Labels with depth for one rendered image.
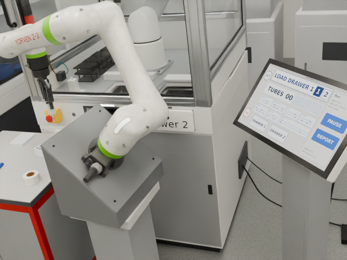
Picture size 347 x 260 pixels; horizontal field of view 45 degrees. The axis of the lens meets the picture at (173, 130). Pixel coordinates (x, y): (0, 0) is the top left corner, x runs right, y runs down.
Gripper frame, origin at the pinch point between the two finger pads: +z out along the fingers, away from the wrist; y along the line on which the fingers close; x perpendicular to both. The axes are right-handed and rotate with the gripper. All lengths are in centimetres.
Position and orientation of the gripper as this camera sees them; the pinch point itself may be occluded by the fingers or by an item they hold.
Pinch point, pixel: (50, 108)
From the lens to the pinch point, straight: 209.9
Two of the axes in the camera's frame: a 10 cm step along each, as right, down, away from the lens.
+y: 5.7, 3.1, -7.6
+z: 1.1, 8.9, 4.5
